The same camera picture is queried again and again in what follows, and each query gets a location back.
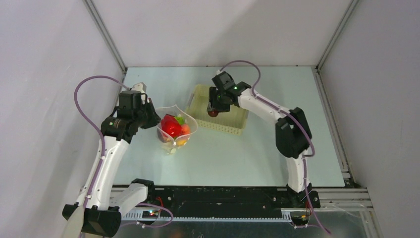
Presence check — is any red bell pepper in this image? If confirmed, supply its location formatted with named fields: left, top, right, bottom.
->
left=160, top=114, right=181, bottom=138

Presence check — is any clear zip top bag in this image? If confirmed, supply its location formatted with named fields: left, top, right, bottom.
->
left=156, top=105, right=198, bottom=155

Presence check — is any green leafy vegetable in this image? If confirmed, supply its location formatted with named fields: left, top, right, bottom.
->
left=174, top=116, right=186, bottom=125

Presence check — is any orange peach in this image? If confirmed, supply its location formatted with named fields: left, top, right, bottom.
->
left=180, top=123, right=191, bottom=135

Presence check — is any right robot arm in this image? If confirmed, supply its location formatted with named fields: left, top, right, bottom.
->
left=207, top=71, right=315, bottom=210

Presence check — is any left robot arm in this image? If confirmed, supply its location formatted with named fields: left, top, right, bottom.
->
left=61, top=90, right=160, bottom=238

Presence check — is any cream perforated plastic basket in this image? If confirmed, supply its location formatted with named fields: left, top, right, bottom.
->
left=186, top=84, right=248, bottom=135

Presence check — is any small circuit board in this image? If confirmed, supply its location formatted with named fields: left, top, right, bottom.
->
left=142, top=210, right=160, bottom=219

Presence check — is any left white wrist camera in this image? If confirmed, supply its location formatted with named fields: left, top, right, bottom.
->
left=130, top=82, right=147, bottom=93

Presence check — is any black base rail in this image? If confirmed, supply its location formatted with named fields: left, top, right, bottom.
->
left=146, top=186, right=320, bottom=219

